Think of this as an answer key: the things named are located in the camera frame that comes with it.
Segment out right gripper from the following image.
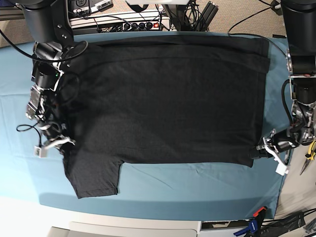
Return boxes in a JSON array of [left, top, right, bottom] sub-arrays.
[[38, 121, 74, 157]]

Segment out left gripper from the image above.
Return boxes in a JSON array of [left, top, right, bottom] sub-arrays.
[[248, 126, 315, 159]]

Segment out dark grey T-shirt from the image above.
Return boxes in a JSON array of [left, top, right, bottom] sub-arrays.
[[58, 36, 270, 198]]

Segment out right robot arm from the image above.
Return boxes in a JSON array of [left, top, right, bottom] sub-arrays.
[[17, 0, 88, 158]]

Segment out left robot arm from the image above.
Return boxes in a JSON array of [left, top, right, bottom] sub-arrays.
[[249, 0, 316, 159]]

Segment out orange black clamp bottom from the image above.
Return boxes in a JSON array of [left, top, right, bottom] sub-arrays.
[[253, 206, 268, 221]]

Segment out blue black clamp bottom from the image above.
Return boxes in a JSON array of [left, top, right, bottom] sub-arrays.
[[234, 219, 259, 237]]

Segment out black extrusion piece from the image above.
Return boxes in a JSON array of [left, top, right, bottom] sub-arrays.
[[196, 1, 218, 32]]

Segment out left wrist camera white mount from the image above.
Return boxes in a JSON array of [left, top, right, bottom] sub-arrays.
[[262, 129, 289, 176]]

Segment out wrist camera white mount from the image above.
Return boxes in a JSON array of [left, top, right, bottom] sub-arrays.
[[34, 137, 76, 158], [262, 129, 289, 176]]

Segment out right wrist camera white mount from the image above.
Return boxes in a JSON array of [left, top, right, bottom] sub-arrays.
[[34, 137, 76, 158]]

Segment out yellow handled pliers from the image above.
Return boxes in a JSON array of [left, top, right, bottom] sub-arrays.
[[300, 140, 316, 175]]

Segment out bundle of black cables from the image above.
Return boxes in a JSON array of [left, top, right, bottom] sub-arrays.
[[138, 0, 210, 33]]

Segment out black power strip red switch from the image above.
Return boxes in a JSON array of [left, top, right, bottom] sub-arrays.
[[109, 21, 162, 33]]

